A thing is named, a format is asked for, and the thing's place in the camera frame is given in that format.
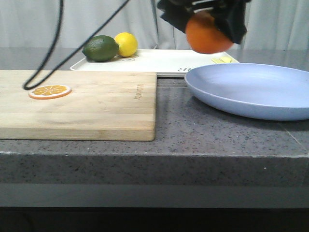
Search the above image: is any black cable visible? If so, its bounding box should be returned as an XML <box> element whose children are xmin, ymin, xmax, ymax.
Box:
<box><xmin>23</xmin><ymin>0</ymin><xmax>132</xmax><ymax>90</ymax></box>

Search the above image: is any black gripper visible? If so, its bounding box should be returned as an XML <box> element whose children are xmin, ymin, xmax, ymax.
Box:
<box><xmin>157</xmin><ymin>0</ymin><xmax>249</xmax><ymax>44</ymax></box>

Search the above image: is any cream rectangular tray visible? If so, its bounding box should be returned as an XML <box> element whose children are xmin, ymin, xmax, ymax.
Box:
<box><xmin>70</xmin><ymin>49</ymin><xmax>238</xmax><ymax>78</ymax></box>

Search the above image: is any wooden cutting board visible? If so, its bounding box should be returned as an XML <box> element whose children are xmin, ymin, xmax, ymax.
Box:
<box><xmin>0</xmin><ymin>70</ymin><xmax>157</xmax><ymax>141</ymax></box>

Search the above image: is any green lime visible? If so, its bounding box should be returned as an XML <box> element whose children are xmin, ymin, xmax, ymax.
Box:
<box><xmin>82</xmin><ymin>35</ymin><xmax>119</xmax><ymax>62</ymax></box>

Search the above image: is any orange fruit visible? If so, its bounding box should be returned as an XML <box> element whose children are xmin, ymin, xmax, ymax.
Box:
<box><xmin>185</xmin><ymin>11</ymin><xmax>233</xmax><ymax>54</ymax></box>

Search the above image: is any yellow lemon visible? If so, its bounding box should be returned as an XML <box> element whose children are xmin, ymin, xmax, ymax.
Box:
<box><xmin>114</xmin><ymin>32</ymin><xmax>138</xmax><ymax>57</ymax></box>

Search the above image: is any light blue round plate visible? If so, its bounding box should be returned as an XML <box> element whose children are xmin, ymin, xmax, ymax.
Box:
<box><xmin>185</xmin><ymin>63</ymin><xmax>309</xmax><ymax>121</ymax></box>

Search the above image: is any orange slice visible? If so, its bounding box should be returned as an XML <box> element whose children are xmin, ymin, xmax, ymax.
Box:
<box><xmin>28</xmin><ymin>85</ymin><xmax>72</xmax><ymax>100</ymax></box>

